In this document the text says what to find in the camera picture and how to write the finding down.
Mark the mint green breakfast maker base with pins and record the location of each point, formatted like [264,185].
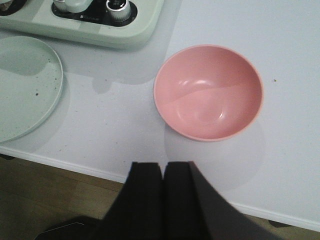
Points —
[92,26]

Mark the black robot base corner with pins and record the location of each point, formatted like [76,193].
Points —
[77,228]

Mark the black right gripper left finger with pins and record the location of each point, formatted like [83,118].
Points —
[136,214]

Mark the right silver control knob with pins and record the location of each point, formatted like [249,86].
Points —
[119,10]

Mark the mint green round plate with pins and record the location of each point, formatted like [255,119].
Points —
[31,84]

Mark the left silver control knob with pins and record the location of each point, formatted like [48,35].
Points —
[60,5]

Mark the pink plastic bowl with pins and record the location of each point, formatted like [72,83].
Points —
[208,93]

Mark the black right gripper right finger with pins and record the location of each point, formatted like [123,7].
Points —
[194,210]

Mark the silver control knob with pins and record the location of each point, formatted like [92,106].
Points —
[60,5]
[119,10]

